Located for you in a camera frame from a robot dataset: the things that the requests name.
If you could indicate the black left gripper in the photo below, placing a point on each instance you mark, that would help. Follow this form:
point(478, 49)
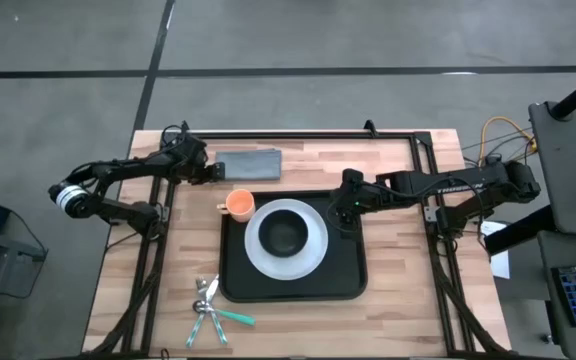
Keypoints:
point(198, 172)

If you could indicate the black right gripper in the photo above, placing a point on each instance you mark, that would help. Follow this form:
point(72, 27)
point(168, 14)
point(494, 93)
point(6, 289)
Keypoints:
point(353, 200)

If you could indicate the grey cloth napkin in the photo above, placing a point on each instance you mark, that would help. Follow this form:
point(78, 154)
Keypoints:
point(250, 165)

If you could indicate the light orange mug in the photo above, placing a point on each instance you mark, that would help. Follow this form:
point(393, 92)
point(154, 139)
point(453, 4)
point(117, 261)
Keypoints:
point(240, 205)

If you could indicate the black bowl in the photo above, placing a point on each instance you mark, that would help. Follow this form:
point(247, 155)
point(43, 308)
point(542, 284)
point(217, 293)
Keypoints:
point(283, 232)

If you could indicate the white round plate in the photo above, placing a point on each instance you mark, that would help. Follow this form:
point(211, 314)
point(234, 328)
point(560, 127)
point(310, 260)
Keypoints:
point(288, 267)

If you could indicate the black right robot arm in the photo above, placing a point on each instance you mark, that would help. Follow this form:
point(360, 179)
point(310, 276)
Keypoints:
point(458, 185)

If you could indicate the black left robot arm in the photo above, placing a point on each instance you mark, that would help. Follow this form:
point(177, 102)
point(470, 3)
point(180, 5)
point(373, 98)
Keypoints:
point(118, 170)

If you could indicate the black plastic serving tray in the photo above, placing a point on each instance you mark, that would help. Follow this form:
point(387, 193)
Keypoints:
point(348, 280)

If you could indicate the white paper sheet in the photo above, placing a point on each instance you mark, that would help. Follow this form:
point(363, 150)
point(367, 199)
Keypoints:
point(500, 262)

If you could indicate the black metal stand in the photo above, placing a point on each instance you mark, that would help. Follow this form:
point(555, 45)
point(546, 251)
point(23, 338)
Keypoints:
point(18, 250)

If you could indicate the dark grey cart top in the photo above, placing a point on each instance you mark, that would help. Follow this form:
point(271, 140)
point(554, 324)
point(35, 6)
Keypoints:
point(568, 170)

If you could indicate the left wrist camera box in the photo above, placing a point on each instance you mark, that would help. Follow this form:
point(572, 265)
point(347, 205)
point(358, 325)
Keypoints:
point(192, 149)

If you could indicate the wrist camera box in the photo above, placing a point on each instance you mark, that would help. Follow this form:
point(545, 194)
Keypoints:
point(192, 149)
point(353, 178)

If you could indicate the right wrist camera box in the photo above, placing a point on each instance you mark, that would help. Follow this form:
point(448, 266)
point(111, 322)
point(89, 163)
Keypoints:
point(353, 178)

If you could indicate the black metal table frame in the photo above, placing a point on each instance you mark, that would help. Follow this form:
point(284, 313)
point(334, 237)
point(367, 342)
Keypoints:
point(293, 135)

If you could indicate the black frame clamp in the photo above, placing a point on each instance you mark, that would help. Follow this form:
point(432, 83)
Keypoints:
point(370, 127)

